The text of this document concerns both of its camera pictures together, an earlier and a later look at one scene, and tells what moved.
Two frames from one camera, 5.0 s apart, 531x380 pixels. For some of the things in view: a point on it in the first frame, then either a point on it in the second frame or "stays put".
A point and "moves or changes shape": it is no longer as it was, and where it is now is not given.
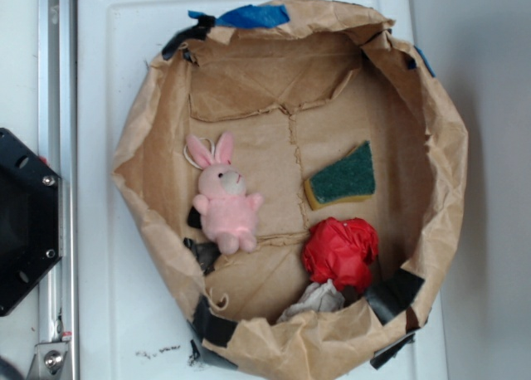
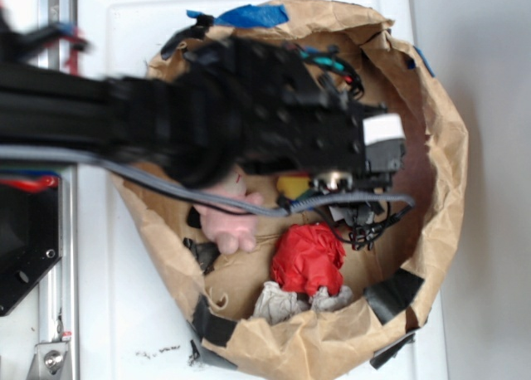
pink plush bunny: [228, 212] stays put
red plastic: [342, 250] to [308, 257]
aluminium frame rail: [56, 353] stays put
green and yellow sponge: [352, 178] moves or changes shape
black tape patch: [394, 294] stays put
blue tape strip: [250, 16] stays put
